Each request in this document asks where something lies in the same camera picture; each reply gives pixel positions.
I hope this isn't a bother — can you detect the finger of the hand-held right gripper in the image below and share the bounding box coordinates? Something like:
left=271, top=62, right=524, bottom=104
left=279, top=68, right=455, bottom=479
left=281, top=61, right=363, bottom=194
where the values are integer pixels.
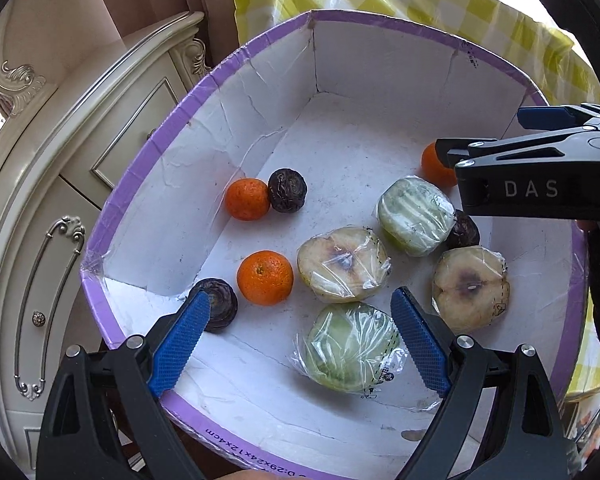
left=435, top=125, right=600, bottom=169
left=518, top=102, right=600, bottom=134

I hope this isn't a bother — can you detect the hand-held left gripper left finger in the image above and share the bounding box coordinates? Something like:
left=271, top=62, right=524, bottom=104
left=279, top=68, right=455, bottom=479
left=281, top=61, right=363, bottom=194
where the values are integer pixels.
left=35, top=291, right=212, bottom=480

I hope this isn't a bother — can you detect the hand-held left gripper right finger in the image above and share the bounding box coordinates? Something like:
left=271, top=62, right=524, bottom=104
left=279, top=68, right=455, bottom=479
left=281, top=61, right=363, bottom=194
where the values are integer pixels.
left=391, top=287, right=588, bottom=480

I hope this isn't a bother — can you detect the orange tangerine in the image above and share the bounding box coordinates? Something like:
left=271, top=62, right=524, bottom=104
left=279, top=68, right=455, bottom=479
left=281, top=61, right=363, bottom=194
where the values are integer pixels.
left=421, top=141, right=458, bottom=188
left=236, top=250, right=295, bottom=307
left=225, top=178, right=272, bottom=222

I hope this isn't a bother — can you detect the dark wrinkled passion fruit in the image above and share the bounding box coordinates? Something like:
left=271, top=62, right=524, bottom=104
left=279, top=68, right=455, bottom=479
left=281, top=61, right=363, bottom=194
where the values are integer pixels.
left=189, top=278, right=239, bottom=333
left=445, top=209, right=481, bottom=251
left=268, top=168, right=308, bottom=213

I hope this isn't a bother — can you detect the plastic-wrapped green fruit half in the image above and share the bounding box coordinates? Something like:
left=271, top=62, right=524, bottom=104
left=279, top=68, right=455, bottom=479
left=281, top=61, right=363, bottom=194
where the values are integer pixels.
left=376, top=176, right=458, bottom=257
left=290, top=301, right=416, bottom=396

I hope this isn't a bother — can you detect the plastic-wrapped browned apple half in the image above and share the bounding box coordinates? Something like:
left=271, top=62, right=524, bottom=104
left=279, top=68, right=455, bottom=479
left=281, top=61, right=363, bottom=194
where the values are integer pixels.
left=431, top=246, right=511, bottom=332
left=296, top=226, right=393, bottom=305

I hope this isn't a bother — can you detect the purple-rimmed white cardboard box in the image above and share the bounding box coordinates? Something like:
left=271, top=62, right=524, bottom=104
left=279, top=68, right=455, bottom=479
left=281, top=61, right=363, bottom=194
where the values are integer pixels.
left=80, top=9, right=588, bottom=480

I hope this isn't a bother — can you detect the colourful printed carton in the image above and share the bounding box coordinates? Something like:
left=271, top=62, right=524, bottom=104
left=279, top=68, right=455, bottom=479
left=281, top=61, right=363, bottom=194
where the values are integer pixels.
left=562, top=400, right=600, bottom=461

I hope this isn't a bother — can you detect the cream ornate cabinet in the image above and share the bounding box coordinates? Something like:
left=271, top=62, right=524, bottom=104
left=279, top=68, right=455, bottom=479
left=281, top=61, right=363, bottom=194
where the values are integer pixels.
left=0, top=10, right=213, bottom=471

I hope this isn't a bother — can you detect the cream ornate mirror frame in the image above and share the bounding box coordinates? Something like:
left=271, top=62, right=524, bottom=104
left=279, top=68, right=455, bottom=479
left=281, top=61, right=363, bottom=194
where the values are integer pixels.
left=0, top=0, right=61, bottom=116

